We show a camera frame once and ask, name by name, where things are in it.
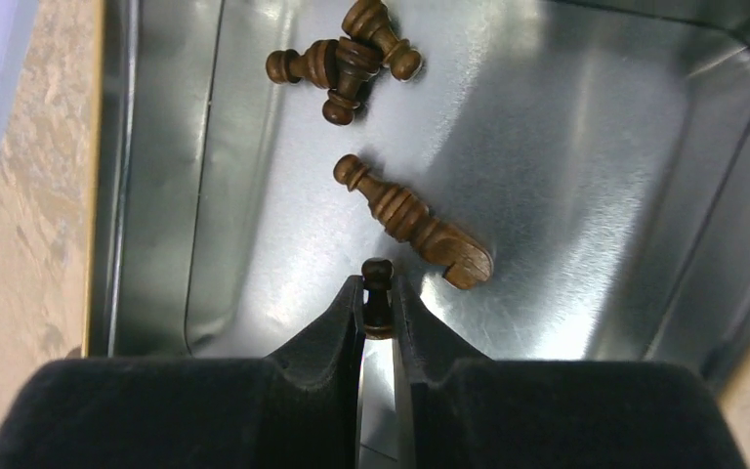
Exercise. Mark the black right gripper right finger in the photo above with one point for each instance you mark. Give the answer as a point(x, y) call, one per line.
point(458, 408)

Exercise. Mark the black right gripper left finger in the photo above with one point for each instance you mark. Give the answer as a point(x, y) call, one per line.
point(294, 408)

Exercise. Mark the dark wooden pawn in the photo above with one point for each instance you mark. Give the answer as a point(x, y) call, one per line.
point(370, 22)
point(377, 274)
point(316, 65)
point(357, 63)

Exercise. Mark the dark wooden king piece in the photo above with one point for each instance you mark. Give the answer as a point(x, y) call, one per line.
point(408, 219)

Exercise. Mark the yellow metal tin tray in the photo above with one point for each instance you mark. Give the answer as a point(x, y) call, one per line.
point(599, 150)

